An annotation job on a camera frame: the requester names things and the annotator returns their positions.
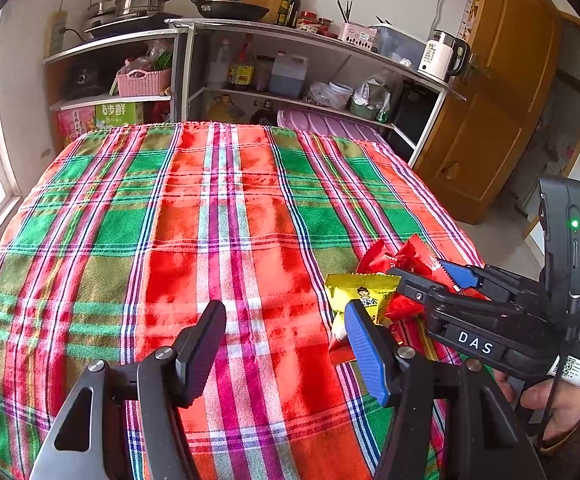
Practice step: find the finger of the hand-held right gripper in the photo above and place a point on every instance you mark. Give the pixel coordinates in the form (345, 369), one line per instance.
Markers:
(414, 285)
(462, 275)

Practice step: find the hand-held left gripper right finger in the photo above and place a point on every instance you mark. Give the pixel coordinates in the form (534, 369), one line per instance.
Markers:
(369, 355)

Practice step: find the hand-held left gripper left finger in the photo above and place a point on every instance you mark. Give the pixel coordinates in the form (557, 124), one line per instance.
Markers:
(202, 355)

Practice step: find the red snack packet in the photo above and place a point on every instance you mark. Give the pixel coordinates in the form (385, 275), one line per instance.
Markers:
(414, 260)
(374, 257)

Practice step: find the yellow snack packet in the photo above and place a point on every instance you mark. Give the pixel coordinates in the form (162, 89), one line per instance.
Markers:
(354, 287)

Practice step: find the person's right hand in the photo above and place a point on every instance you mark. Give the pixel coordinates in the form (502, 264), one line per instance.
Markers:
(537, 400)

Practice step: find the flat red wrapper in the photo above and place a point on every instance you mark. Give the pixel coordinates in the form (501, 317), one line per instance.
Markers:
(342, 353)

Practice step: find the pale plastic wrapper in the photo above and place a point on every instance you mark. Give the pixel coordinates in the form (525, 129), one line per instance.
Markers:
(340, 330)

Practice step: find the plaid blanket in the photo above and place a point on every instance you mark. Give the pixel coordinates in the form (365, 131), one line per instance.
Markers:
(170, 220)

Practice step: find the wooden door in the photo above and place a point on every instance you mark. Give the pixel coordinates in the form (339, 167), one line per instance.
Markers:
(489, 110)

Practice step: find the green basket with bags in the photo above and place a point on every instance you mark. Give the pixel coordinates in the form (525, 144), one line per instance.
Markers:
(372, 102)

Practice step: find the pink lid storage box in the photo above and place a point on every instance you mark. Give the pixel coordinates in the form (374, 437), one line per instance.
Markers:
(320, 122)

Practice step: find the white lidded tub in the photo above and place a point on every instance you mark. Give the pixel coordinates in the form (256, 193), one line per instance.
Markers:
(341, 94)

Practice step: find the crumpled clear plastic bag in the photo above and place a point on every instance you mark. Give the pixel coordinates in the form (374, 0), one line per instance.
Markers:
(320, 95)

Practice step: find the white electric kettle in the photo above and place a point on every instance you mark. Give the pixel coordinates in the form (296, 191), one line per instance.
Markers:
(437, 60)

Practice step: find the small dark bottle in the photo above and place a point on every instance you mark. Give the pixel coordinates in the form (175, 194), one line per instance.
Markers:
(262, 111)

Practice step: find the clear plastic storage container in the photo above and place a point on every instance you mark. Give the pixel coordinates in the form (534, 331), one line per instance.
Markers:
(398, 44)

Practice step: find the white jug with dark liquid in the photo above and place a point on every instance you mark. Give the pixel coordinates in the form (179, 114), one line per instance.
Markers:
(290, 76)

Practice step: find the yellow cooking oil bottle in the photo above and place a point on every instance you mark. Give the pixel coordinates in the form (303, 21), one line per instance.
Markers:
(217, 108)

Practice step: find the green cardboard box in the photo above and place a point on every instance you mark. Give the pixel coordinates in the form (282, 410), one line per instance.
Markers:
(120, 115)

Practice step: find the pink chopstick holder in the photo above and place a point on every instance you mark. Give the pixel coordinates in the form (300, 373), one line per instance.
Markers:
(357, 36)

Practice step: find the dark glass jar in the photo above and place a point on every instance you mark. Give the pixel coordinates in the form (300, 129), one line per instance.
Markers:
(263, 74)

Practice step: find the pink cardboard box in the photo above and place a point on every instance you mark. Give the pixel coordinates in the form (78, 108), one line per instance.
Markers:
(75, 126)

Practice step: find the red sauce jar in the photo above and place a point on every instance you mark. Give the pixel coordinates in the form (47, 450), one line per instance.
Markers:
(307, 20)
(325, 26)

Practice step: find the soy sauce bottle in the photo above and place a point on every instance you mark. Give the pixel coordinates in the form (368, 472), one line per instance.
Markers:
(241, 69)

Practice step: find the pink woven basket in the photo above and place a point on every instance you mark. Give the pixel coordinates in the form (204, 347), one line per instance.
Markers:
(142, 82)

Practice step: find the bundle of chopsticks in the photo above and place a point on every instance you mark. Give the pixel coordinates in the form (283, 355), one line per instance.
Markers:
(345, 12)

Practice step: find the clear plastic bottle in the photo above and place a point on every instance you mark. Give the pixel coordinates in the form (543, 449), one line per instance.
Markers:
(218, 66)

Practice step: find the black gas stove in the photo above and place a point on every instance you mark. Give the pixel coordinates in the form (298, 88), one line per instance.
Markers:
(82, 80)

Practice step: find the dark oil bottle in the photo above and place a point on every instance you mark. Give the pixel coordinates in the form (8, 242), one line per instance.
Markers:
(296, 9)

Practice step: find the bag of vegetables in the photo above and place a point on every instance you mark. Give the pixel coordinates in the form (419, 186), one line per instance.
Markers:
(159, 55)

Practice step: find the green glass bottle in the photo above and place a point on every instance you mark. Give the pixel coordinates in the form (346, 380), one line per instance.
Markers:
(283, 9)

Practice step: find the narrow white metal shelf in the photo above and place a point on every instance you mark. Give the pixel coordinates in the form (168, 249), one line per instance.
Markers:
(110, 46)

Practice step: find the black frying pan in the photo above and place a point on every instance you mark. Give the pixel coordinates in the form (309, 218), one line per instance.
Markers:
(235, 10)

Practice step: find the wide white metal shelf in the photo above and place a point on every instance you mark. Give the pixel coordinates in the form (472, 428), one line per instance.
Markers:
(210, 22)

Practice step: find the black induction cooker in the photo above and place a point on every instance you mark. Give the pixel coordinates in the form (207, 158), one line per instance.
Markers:
(120, 26)

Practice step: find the beige power strip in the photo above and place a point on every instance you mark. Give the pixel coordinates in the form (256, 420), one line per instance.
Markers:
(56, 31)

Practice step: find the steel steamer pot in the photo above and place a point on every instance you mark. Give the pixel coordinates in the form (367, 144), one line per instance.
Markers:
(137, 2)

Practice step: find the wall poster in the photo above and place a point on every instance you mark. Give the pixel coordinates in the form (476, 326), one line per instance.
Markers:
(472, 5)

